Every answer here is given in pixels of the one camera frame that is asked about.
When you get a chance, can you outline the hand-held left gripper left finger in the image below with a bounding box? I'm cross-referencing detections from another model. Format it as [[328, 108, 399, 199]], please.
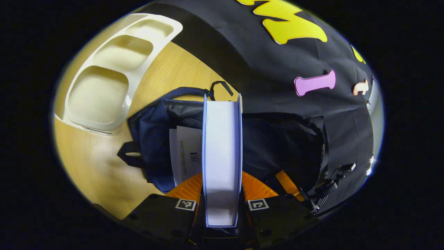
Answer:
[[122, 173, 205, 245]]

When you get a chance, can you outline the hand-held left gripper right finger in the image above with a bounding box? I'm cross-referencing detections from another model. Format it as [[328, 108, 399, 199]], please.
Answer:
[[241, 171, 320, 248]]

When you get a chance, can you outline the white book with grey cover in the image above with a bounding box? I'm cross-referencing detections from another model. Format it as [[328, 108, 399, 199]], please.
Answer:
[[169, 126, 203, 187]]

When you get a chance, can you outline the white book with blue edges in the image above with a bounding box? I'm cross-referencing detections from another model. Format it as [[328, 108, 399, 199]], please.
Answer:
[[201, 93, 243, 228]]

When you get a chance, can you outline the blue schoolbag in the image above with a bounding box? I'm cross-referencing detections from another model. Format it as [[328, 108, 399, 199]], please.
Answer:
[[117, 81, 357, 213]]

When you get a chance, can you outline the white plastic bookshelf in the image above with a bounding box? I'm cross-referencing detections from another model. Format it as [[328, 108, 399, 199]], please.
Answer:
[[54, 13, 183, 136]]

